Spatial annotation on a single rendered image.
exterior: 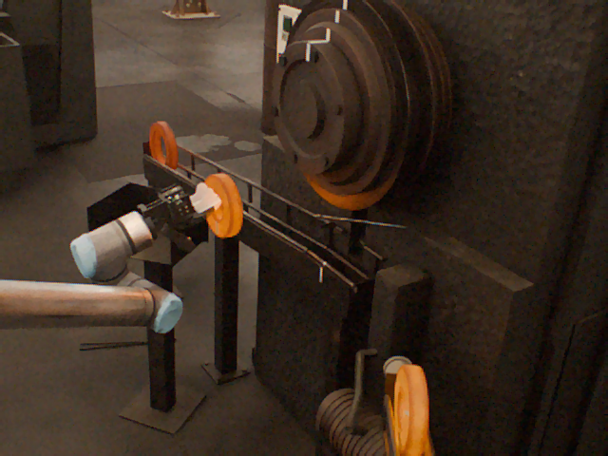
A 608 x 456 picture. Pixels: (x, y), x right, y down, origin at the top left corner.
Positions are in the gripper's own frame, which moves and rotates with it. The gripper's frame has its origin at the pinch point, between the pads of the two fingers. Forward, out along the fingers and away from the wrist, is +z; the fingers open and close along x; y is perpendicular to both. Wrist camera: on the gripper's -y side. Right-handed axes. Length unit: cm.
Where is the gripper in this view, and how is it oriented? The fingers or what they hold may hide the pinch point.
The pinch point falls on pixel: (221, 198)
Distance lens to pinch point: 172.7
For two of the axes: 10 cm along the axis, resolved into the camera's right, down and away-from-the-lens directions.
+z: 8.2, -4.4, 3.6
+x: -5.4, -4.0, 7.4
